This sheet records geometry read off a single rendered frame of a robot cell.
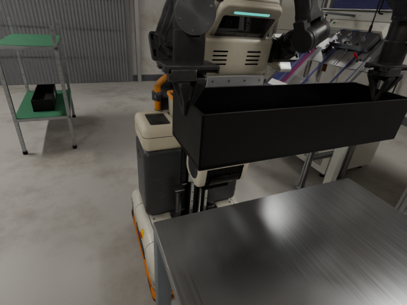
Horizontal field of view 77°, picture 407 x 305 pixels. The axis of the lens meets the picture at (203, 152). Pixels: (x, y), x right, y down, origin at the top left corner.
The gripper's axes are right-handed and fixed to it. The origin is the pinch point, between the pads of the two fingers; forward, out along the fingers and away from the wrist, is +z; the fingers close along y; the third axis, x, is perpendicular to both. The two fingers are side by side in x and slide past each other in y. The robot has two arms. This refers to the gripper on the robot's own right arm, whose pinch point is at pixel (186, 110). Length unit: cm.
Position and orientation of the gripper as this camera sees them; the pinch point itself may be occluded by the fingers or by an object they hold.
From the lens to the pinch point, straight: 51.7
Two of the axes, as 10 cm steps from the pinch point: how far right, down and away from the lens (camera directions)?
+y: 9.2, -1.2, 3.7
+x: -3.9, -4.6, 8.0
